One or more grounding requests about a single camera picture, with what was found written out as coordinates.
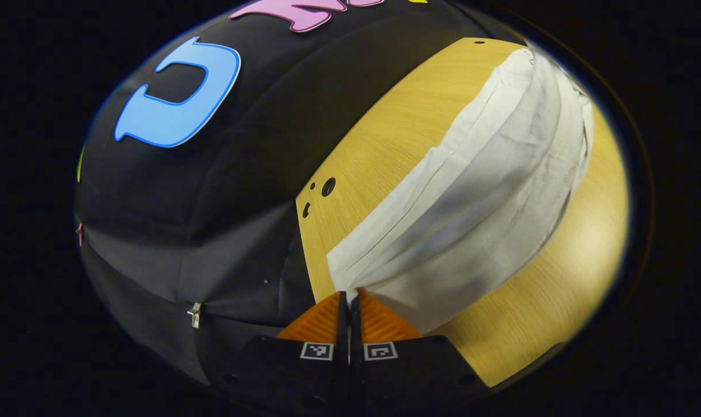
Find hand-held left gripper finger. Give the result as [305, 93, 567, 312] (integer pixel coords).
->
[350, 290, 491, 417]
[203, 291, 350, 417]

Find white jeans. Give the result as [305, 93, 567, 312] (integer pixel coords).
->
[326, 47, 594, 335]

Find black backdrop cloth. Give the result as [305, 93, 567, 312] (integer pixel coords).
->
[74, 0, 525, 386]

